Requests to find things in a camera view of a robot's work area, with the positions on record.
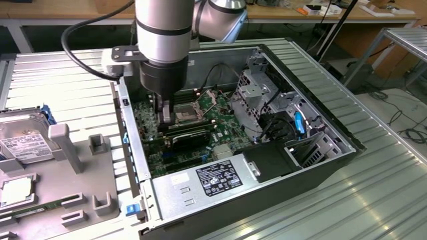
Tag blue expansion slot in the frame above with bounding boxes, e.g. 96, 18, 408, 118
161, 149, 209, 161

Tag thin socket locking lever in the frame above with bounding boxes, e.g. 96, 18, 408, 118
201, 98, 217, 119

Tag silver CPU chip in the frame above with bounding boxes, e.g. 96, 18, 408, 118
0, 177, 34, 205

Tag silver perforated drive cage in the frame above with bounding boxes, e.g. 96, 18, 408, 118
283, 91, 356, 171

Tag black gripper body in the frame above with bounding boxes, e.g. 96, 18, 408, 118
138, 56, 189, 98

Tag black looped internal cable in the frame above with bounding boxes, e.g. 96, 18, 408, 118
204, 62, 241, 89

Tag blue case latch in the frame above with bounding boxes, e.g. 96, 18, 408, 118
125, 204, 141, 217

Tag blue drive bay lever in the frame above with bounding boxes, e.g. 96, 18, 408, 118
293, 111, 307, 135

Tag silver disk bay cage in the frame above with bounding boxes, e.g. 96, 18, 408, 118
231, 68, 301, 142

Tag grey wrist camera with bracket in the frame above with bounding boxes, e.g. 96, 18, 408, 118
100, 45, 149, 77

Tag green RAM stick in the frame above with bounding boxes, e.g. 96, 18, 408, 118
0, 195, 81, 221

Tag black drive cable bundle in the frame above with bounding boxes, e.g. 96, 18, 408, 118
257, 87, 300, 141

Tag silver power supply unit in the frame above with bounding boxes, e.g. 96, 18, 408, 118
149, 153, 264, 221

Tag open black PC case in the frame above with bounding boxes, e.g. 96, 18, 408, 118
109, 43, 367, 240

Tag black RAM slot bank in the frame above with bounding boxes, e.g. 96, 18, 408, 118
165, 119, 216, 133
173, 89, 197, 102

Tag black and white box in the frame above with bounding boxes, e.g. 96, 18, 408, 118
303, 3, 344, 16

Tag black slanted pole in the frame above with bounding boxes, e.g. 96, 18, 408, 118
315, 0, 360, 63

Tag black Nvidia graphics card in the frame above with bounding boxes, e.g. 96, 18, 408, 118
142, 123, 216, 151

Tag metal socket cover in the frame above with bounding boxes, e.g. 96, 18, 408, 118
196, 88, 221, 115

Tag black floor cables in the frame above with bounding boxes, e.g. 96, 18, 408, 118
364, 82, 427, 146

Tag hard disk with blue carrier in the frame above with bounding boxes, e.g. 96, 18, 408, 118
0, 104, 58, 165

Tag black camera cable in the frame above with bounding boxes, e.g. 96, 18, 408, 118
60, 0, 136, 81

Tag metal CPU socket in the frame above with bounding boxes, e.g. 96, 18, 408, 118
173, 101, 206, 126

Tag silver chipset heatsink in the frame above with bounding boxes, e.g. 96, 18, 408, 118
212, 144, 233, 160

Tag green motherboard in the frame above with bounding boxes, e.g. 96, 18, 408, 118
132, 88, 257, 178

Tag black power supply label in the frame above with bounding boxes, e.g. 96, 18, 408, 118
194, 159, 241, 198

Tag grey plastic parts rack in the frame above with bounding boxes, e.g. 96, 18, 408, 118
0, 123, 121, 240

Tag flat white box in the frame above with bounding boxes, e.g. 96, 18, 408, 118
357, 2, 396, 18

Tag wooden desk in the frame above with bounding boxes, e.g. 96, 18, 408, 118
0, 0, 423, 53

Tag metal frame table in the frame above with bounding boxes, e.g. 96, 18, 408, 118
343, 26, 427, 88

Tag black plastic cover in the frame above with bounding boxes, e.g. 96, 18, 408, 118
232, 143, 301, 183

